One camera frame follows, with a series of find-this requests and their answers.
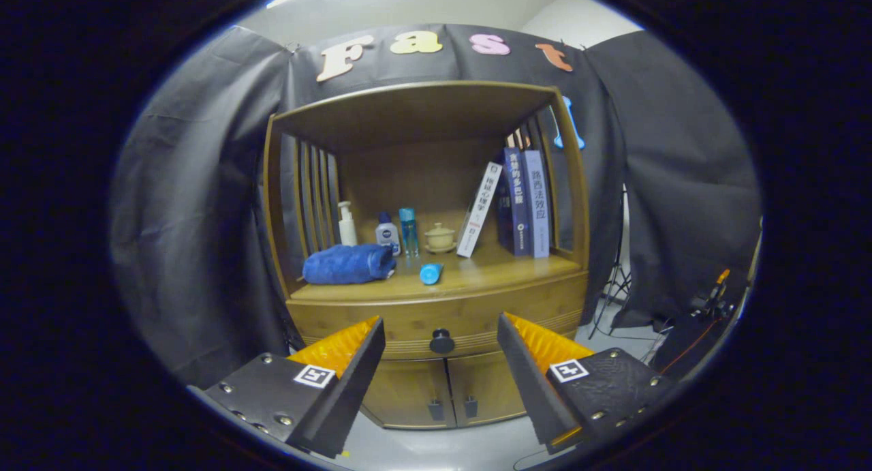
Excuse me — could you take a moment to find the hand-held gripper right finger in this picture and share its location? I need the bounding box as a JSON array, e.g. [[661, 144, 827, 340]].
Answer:
[[496, 312, 675, 456]]

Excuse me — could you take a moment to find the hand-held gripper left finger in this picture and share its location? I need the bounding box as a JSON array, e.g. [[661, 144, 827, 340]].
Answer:
[[191, 316, 387, 459]]

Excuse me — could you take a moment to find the wooden drawer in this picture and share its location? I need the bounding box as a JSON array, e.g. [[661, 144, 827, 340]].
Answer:
[[286, 272, 589, 361]]

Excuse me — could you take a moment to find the wooden cabinet door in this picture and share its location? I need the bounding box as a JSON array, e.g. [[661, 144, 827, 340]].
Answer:
[[446, 350, 539, 427], [361, 359, 456, 429]]

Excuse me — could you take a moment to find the wooden countertop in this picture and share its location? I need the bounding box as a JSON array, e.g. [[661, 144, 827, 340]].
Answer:
[[290, 243, 585, 303]]

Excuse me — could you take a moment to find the wooden cabinet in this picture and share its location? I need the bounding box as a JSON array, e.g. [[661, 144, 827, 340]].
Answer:
[[262, 81, 591, 431]]

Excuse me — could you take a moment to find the folded blue towel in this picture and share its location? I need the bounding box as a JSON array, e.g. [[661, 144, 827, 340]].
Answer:
[[302, 244, 397, 285]]

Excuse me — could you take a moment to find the white bottle with blue cap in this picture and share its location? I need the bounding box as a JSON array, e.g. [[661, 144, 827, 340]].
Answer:
[[375, 211, 402, 257]]

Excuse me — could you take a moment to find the white pump bottle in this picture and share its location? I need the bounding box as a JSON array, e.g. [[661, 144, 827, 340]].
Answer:
[[337, 200, 358, 247]]

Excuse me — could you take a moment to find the beige lidded teacup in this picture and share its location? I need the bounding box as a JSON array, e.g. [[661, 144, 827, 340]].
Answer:
[[424, 222, 457, 255]]

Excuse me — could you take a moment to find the clear blue bottle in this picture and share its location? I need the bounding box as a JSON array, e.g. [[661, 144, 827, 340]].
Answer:
[[399, 207, 420, 257]]

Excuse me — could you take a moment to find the light purple book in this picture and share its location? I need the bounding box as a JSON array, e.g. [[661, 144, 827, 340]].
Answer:
[[522, 149, 551, 259]]

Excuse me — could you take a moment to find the white book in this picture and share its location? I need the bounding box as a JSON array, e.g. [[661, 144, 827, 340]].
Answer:
[[456, 161, 503, 258]]

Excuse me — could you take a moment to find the dark blue book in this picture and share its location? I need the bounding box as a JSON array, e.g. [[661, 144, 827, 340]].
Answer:
[[495, 147, 531, 257]]

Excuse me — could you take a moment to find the black tool with orange tip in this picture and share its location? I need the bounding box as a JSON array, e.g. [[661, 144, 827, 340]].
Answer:
[[688, 269, 740, 322]]

